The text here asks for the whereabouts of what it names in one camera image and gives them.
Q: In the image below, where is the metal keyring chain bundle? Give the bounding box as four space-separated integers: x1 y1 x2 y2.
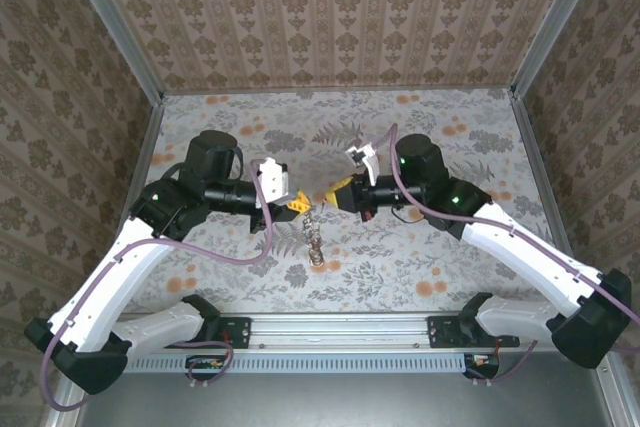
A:
298 212 327 268

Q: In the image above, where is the floral patterned table cover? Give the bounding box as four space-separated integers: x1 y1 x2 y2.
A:
107 88 576 317

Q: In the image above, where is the black power connector socket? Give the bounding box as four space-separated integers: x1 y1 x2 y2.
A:
185 354 232 381
463 352 502 379

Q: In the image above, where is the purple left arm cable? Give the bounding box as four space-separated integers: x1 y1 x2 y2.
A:
39 159 276 412

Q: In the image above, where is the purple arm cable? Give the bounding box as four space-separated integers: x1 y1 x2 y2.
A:
372 124 640 388
39 159 276 412

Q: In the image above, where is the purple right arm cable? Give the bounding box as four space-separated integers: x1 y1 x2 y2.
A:
372 124 640 388

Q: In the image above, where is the aluminium frame side rail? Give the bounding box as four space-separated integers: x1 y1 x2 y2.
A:
102 96 166 273
508 88 589 311

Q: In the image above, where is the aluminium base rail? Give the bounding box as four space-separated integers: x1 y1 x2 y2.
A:
219 314 521 349

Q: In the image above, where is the white slotted cable duct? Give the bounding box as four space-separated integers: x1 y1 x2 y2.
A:
124 350 471 374

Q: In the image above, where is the aluminium frame post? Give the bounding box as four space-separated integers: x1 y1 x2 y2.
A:
58 0 166 106
509 0 609 98

